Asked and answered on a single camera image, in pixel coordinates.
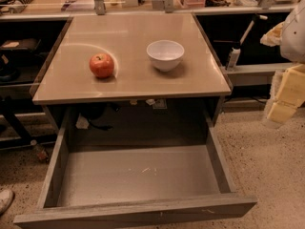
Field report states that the grey cabinet with beige top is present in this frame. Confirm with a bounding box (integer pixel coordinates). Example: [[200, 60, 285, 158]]
[[32, 13, 232, 140]]

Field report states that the red apple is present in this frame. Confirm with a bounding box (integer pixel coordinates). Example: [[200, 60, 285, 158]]
[[90, 53, 114, 78]]

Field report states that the grey open top drawer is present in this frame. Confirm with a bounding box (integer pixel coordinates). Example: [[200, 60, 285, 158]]
[[14, 103, 256, 229]]

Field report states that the white shoe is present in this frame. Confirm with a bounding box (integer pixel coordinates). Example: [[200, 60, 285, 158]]
[[0, 189, 14, 215]]

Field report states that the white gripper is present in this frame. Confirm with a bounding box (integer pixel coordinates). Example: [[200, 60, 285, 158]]
[[260, 0, 305, 124]]

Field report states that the black table leg frame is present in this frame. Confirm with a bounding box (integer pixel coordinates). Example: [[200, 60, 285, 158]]
[[0, 98, 56, 150]]

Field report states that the white bowl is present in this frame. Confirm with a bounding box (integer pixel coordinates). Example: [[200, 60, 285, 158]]
[[146, 40, 185, 72]]

